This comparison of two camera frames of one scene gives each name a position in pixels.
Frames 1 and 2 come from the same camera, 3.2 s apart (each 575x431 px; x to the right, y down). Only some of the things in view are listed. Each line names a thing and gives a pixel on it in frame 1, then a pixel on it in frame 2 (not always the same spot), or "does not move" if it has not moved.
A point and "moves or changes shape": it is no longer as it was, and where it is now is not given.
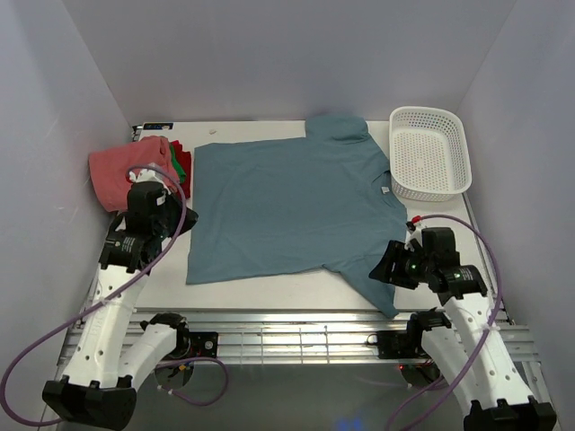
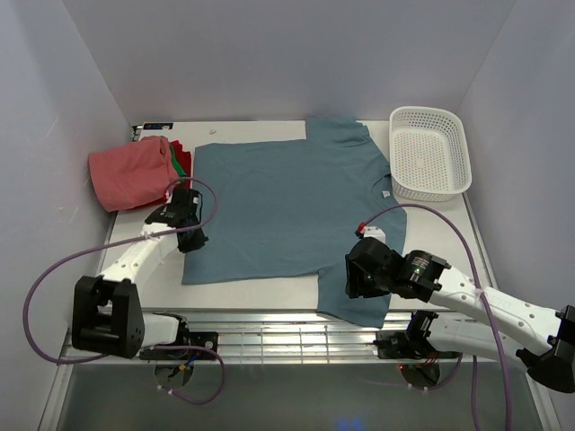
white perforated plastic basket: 429,153 does not move
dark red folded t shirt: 183,158 does not move
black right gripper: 395,252 → 354,285
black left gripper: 190,217 → 196,243
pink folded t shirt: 108,168 does not move
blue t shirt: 327,200 moves or changes shape
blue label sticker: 157,126 does not move
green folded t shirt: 177,166 does not move
